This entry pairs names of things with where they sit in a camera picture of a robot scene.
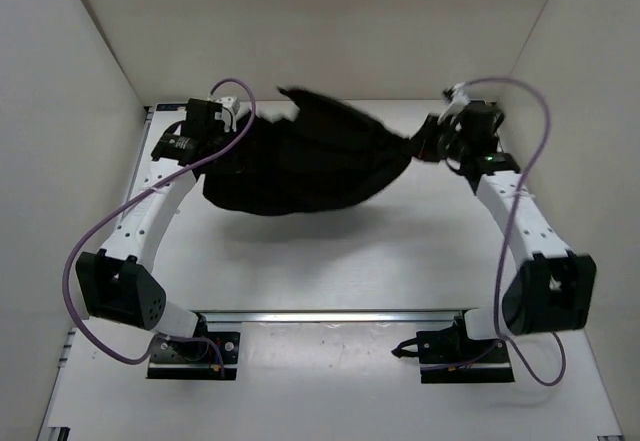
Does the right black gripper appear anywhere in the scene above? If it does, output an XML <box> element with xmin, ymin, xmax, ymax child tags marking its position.
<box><xmin>399</xmin><ymin>116</ymin><xmax>470</xmax><ymax>166</ymax></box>

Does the black pleated skirt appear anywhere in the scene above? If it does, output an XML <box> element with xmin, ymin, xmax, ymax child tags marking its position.
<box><xmin>203</xmin><ymin>87</ymin><xmax>426</xmax><ymax>216</ymax></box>

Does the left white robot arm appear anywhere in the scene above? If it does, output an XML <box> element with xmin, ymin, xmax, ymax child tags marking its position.
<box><xmin>75</xmin><ymin>97</ymin><xmax>240</xmax><ymax>359</ymax></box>

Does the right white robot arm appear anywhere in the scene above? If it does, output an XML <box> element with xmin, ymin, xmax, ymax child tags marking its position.
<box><xmin>412</xmin><ymin>101</ymin><xmax>597</xmax><ymax>362</ymax></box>

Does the left table label sticker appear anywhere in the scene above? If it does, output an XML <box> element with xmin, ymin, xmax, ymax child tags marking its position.
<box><xmin>155</xmin><ymin>103</ymin><xmax>186</xmax><ymax>112</ymax></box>

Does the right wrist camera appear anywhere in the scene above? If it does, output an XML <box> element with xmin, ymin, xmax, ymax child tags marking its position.
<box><xmin>438</xmin><ymin>82</ymin><xmax>470</xmax><ymax>122</ymax></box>

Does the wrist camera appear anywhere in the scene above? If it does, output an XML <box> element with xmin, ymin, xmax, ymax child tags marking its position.
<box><xmin>214</xmin><ymin>96</ymin><xmax>250</xmax><ymax>133</ymax></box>
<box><xmin>438</xmin><ymin>82</ymin><xmax>470</xmax><ymax>122</ymax></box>

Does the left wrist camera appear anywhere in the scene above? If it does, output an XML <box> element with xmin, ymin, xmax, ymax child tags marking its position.
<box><xmin>214</xmin><ymin>96</ymin><xmax>250</xmax><ymax>133</ymax></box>

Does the aluminium rail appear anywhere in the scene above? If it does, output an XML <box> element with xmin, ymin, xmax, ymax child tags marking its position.
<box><xmin>200</xmin><ymin>310</ymin><xmax>465</xmax><ymax>324</ymax></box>

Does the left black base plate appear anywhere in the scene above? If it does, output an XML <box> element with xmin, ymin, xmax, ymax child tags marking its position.
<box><xmin>146</xmin><ymin>328</ymin><xmax>241</xmax><ymax>381</ymax></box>

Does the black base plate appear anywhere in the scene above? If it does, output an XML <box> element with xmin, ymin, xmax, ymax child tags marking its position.
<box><xmin>391</xmin><ymin>316</ymin><xmax>515</xmax><ymax>384</ymax></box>
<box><xmin>146</xmin><ymin>328</ymin><xmax>241</xmax><ymax>381</ymax></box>

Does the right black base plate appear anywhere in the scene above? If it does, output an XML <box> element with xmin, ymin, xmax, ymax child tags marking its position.
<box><xmin>391</xmin><ymin>316</ymin><xmax>515</xmax><ymax>384</ymax></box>

